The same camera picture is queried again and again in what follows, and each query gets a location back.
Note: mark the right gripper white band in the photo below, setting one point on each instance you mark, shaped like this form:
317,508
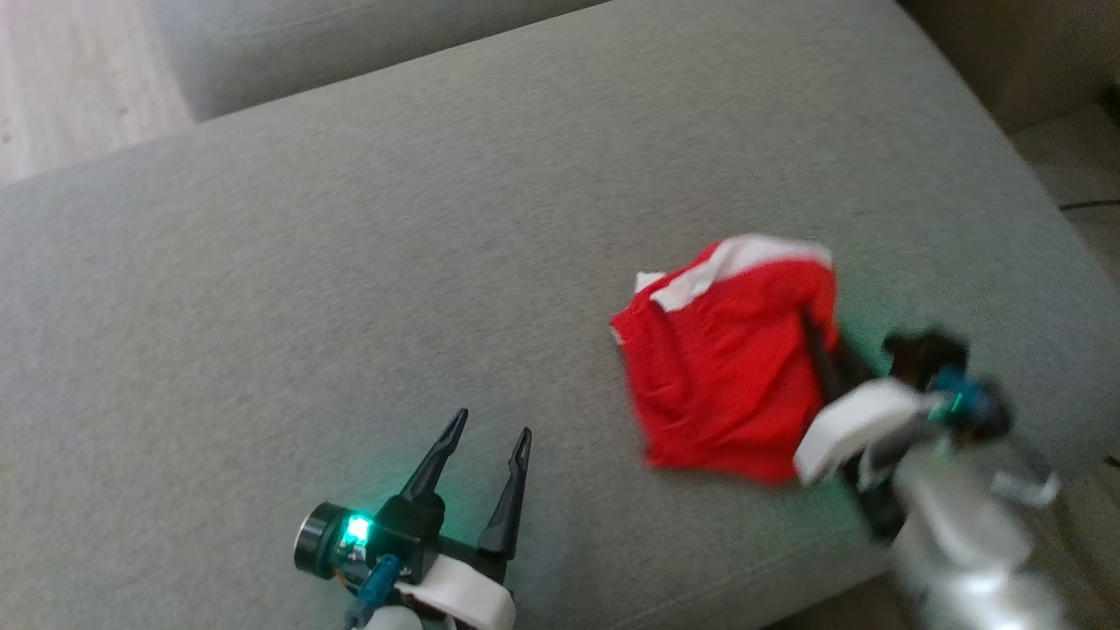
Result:
853,424

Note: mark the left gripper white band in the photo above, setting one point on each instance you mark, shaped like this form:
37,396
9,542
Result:
464,595

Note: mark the red shirt with white sleeves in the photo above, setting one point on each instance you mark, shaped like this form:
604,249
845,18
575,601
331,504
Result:
726,376

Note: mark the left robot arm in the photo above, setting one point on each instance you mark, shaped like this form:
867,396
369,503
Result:
394,619

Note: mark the left wrist round light module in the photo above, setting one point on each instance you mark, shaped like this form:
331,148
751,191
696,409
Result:
317,535

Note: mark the wrist round light module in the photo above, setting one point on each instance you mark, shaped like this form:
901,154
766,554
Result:
993,416
317,535

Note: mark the right wrist round light module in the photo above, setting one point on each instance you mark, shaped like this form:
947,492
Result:
993,416

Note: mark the large grey sofa seat cushion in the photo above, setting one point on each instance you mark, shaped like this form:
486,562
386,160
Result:
350,262

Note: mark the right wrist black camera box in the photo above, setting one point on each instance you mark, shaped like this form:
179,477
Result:
923,354

